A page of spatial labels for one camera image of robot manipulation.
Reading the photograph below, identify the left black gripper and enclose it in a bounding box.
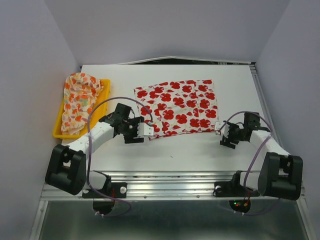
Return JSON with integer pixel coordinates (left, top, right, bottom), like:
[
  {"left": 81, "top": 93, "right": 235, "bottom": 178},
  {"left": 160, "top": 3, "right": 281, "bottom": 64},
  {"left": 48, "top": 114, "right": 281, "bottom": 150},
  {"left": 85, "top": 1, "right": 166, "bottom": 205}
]
[{"left": 122, "top": 116, "right": 145, "bottom": 144}]

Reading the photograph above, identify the white red poppy skirt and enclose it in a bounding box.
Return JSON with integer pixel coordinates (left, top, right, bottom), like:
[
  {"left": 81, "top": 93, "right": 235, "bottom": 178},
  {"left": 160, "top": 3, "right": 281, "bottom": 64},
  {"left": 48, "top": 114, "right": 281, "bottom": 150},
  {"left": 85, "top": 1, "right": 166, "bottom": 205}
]
[{"left": 133, "top": 79, "right": 219, "bottom": 140}]

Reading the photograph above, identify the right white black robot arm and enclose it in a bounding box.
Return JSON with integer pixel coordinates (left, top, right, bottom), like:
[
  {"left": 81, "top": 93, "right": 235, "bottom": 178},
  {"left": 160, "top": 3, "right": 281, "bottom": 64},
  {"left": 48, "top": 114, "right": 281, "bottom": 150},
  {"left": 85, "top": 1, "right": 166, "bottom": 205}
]
[{"left": 216, "top": 111, "right": 303, "bottom": 201}]

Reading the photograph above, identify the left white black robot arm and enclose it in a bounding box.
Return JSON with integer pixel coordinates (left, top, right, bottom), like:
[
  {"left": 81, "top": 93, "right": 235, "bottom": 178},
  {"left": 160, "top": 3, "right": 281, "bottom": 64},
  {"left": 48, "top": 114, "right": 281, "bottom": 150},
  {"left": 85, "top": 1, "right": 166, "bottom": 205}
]
[{"left": 45, "top": 103, "right": 154, "bottom": 196}]

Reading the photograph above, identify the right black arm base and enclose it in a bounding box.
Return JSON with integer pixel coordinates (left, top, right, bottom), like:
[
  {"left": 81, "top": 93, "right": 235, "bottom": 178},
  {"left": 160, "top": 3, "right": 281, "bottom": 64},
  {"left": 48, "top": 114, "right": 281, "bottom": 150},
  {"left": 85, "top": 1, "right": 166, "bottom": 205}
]
[{"left": 212, "top": 181, "right": 260, "bottom": 198}]

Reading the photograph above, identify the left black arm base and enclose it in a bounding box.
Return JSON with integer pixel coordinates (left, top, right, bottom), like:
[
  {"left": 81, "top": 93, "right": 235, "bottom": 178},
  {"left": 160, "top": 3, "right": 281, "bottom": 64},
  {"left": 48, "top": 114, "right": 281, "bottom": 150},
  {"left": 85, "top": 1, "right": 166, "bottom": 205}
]
[{"left": 82, "top": 182, "right": 128, "bottom": 199}]

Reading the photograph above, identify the yellow plastic tray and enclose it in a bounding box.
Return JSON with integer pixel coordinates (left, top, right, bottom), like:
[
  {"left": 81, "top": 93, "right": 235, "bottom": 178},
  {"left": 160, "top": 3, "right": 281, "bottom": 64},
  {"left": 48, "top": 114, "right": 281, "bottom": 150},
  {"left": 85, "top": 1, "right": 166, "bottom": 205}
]
[{"left": 51, "top": 78, "right": 112, "bottom": 140}]

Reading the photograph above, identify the orange floral skirt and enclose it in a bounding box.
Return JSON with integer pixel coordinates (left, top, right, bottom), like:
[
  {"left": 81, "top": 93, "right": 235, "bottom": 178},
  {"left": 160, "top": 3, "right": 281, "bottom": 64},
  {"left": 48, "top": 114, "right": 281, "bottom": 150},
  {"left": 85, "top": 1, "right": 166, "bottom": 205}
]
[{"left": 60, "top": 72, "right": 104, "bottom": 135}]

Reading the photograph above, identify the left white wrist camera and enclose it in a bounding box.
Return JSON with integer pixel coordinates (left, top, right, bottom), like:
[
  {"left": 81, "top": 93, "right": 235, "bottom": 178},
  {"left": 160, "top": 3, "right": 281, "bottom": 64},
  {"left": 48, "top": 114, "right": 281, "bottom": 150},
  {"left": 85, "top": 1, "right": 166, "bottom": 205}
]
[{"left": 137, "top": 122, "right": 155, "bottom": 137}]

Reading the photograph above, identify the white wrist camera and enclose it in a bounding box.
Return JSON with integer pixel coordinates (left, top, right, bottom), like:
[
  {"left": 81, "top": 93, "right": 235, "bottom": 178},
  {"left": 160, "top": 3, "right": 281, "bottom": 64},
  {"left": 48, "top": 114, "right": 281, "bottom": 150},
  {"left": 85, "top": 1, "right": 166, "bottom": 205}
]
[
  {"left": 137, "top": 122, "right": 155, "bottom": 137},
  {"left": 214, "top": 121, "right": 230, "bottom": 138}
]

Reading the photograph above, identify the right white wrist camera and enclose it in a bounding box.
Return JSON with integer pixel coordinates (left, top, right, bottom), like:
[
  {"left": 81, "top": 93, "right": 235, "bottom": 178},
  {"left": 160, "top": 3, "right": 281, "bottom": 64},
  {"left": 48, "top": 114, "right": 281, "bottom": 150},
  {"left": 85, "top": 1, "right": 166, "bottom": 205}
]
[{"left": 214, "top": 121, "right": 230, "bottom": 138}]

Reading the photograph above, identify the aluminium frame rail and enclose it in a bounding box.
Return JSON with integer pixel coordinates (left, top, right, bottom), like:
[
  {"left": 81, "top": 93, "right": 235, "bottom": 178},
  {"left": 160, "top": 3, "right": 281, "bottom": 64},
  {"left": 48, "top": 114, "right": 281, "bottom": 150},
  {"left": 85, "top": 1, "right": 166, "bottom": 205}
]
[{"left": 41, "top": 171, "right": 306, "bottom": 201}]

